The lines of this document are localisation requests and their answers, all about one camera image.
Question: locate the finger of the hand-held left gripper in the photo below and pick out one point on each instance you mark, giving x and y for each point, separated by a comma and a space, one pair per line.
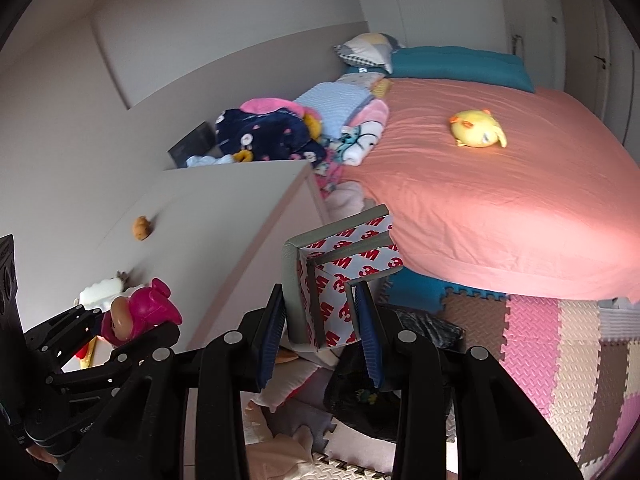
60, 322
125, 357

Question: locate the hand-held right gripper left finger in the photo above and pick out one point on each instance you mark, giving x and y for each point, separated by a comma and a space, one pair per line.
270, 340

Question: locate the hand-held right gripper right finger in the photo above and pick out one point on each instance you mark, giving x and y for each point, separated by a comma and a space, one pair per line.
371, 340

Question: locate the pink doll toy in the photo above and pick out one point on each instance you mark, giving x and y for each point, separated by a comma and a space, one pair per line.
145, 305

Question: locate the black plastic bag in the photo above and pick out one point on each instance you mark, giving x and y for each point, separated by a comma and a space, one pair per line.
430, 330

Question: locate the grey foam strip printed backing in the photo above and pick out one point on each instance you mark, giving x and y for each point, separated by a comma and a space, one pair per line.
340, 260

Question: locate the brown plush toy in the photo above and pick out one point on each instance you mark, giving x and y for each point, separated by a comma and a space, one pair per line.
141, 228

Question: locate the white plush toy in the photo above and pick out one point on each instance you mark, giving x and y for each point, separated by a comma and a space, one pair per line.
97, 294

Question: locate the pale pink fluffy cloth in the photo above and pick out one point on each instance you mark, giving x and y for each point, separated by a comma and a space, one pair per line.
345, 200

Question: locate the foam puzzle floor mat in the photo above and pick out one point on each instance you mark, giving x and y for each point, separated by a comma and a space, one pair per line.
540, 340

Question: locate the bed with pink sheet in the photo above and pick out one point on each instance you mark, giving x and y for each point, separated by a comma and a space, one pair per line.
500, 200

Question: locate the light blue baby clothing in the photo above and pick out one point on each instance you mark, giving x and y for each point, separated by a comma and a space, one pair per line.
205, 161

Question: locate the white cartoon-print cloth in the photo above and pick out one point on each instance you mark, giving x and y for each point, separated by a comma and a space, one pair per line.
357, 147

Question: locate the navy rabbit-print blanket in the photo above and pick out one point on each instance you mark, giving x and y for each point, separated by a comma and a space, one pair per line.
265, 130

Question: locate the pale pink folded blanket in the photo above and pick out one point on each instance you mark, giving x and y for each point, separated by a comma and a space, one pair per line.
372, 112

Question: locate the pink fleece blanket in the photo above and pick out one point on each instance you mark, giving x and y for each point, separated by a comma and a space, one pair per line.
270, 105

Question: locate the yellow plush duck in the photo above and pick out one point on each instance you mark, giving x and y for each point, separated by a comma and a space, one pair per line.
475, 127

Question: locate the light blue folded blanket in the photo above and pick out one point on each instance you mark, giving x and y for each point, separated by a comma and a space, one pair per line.
335, 102

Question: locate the teal pillow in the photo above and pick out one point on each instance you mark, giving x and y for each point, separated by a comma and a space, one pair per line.
460, 65

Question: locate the patchwork pillow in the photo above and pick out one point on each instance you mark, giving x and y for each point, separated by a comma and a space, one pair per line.
367, 50

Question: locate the dark wall socket panel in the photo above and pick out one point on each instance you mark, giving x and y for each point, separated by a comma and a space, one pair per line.
192, 142

